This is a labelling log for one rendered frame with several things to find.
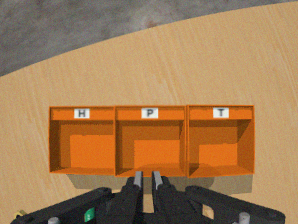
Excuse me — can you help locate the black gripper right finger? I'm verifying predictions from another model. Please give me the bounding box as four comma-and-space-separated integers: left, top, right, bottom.
152, 171, 286, 224

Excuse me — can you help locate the orange three-compartment bin rack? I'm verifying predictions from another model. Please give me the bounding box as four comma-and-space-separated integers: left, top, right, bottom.
48, 105, 255, 178

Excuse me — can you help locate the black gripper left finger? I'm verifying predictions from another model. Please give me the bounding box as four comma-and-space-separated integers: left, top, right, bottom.
11, 171, 143, 224

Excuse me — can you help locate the green aa battery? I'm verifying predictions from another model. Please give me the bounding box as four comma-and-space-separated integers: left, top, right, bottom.
85, 207, 95, 222

